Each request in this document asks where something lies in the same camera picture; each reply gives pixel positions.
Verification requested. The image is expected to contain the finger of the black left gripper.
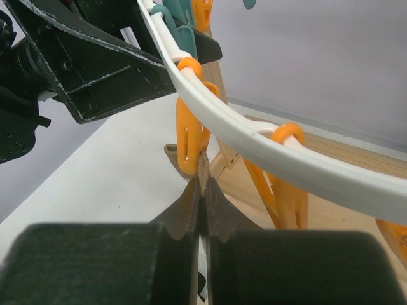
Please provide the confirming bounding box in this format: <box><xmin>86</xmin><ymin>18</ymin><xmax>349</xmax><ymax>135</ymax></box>
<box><xmin>186</xmin><ymin>28</ymin><xmax>223</xmax><ymax>64</ymax></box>

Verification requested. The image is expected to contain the beige brown patterned sock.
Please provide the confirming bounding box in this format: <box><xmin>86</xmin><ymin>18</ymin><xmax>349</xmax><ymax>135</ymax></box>
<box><xmin>164</xmin><ymin>144</ymin><xmax>210</xmax><ymax>304</ymax></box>

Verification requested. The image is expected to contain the orange clothespin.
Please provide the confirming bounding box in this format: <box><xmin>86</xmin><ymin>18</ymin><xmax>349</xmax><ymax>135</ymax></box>
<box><xmin>244</xmin><ymin>120</ymin><xmax>309</xmax><ymax>229</ymax></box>
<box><xmin>176</xmin><ymin>57</ymin><xmax>220</xmax><ymax>175</ymax></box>

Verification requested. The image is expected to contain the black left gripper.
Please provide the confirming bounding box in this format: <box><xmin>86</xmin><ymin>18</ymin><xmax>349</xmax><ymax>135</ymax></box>
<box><xmin>6</xmin><ymin>1</ymin><xmax>175</xmax><ymax>124</ymax></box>

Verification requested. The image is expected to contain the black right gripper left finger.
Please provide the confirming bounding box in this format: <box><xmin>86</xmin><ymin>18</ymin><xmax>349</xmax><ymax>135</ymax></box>
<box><xmin>151</xmin><ymin>178</ymin><xmax>200</xmax><ymax>304</ymax></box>

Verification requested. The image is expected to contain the white plastic sock hanger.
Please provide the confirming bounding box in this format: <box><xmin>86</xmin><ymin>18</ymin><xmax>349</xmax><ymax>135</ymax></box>
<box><xmin>136</xmin><ymin>0</ymin><xmax>407</xmax><ymax>227</ymax></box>

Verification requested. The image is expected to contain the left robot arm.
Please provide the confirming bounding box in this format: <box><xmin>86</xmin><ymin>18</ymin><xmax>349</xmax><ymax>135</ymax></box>
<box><xmin>1</xmin><ymin>1</ymin><xmax>175</xmax><ymax>163</ymax></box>

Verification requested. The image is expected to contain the wooden hanger stand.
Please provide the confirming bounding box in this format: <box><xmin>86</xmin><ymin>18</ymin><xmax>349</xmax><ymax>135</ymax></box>
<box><xmin>195</xmin><ymin>58</ymin><xmax>407</xmax><ymax>229</ymax></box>

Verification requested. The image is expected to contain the teal clothespin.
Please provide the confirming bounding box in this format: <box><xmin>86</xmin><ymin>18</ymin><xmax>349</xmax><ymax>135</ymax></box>
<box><xmin>150</xmin><ymin>0</ymin><xmax>198</xmax><ymax>60</ymax></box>

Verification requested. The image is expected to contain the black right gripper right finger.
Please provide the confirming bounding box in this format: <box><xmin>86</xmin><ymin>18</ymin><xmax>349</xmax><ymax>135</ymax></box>
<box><xmin>203</xmin><ymin>178</ymin><xmax>264</xmax><ymax>304</ymax></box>

